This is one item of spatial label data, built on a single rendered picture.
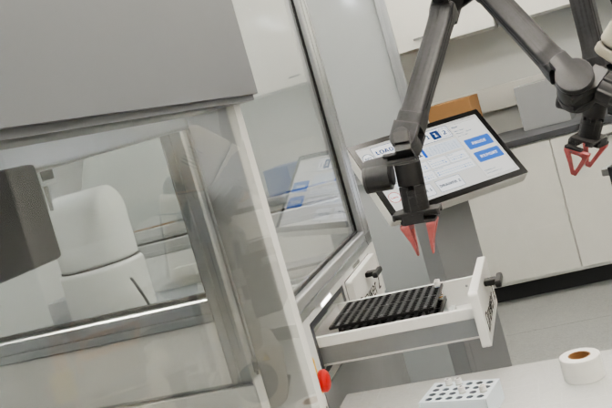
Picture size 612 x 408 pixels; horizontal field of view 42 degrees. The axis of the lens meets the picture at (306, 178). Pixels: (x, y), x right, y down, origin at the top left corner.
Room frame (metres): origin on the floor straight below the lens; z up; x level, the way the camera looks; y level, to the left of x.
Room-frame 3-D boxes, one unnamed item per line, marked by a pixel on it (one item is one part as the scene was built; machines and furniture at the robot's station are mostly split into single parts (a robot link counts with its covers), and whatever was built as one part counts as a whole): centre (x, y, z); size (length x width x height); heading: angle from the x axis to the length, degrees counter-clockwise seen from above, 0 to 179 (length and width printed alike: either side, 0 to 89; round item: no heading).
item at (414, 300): (1.68, -0.09, 0.87); 0.22 x 0.18 x 0.06; 73
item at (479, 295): (1.62, -0.28, 0.87); 0.29 x 0.02 x 0.11; 163
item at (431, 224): (1.71, -0.21, 1.02); 0.07 x 0.07 x 0.09; 73
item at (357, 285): (2.01, -0.07, 0.87); 0.29 x 0.02 x 0.11; 163
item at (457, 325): (1.68, -0.08, 0.86); 0.40 x 0.26 x 0.06; 73
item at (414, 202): (1.71, -0.21, 1.09); 0.10 x 0.07 x 0.07; 73
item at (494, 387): (1.37, -0.16, 0.78); 0.12 x 0.08 x 0.04; 59
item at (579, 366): (1.37, -0.38, 0.78); 0.07 x 0.07 x 0.04
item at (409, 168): (1.72, -0.21, 1.15); 0.07 x 0.06 x 0.07; 71
